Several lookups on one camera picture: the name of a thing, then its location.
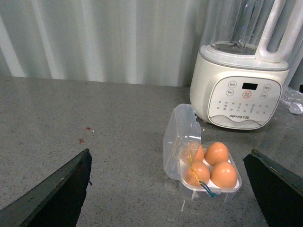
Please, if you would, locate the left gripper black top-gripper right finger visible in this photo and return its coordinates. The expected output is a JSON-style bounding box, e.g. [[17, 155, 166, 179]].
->
[[243, 149, 303, 227]]

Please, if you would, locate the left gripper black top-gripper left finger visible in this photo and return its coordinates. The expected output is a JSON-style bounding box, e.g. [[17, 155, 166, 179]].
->
[[0, 148, 92, 227]]

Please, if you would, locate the boxed egg front right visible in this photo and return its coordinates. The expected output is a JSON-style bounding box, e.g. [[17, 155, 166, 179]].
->
[[210, 161, 238, 189]]

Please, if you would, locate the boxed egg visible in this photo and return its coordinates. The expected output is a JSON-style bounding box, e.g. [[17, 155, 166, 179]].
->
[[184, 161, 210, 187], [187, 142, 205, 162], [204, 142, 229, 166], [210, 161, 238, 189]]

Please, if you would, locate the boxed egg back right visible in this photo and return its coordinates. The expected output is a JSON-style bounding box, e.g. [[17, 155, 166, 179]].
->
[[204, 142, 229, 166]]

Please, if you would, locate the clear plastic egg box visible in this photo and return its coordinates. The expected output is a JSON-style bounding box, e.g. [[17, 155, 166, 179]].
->
[[163, 104, 242, 202]]

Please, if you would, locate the boxed egg front left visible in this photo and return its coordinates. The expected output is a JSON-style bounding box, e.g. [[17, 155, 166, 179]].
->
[[184, 161, 210, 187]]

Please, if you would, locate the boxed egg back left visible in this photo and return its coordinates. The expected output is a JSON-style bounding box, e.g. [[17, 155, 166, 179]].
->
[[187, 142, 205, 162]]

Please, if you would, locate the yellow blue rubber band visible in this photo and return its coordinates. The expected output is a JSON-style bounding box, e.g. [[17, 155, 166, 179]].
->
[[186, 145, 217, 198]]

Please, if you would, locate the clear plastic bag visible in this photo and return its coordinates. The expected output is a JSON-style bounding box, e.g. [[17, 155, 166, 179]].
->
[[280, 86, 303, 115]]

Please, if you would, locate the white soy milk blender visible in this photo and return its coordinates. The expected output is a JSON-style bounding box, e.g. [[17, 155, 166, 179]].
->
[[190, 0, 303, 130]]

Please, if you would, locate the grey curtain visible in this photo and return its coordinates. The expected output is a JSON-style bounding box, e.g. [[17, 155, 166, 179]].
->
[[0, 0, 303, 93]]

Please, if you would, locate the white power cable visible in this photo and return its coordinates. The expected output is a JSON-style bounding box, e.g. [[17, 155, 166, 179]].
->
[[280, 100, 303, 114]]

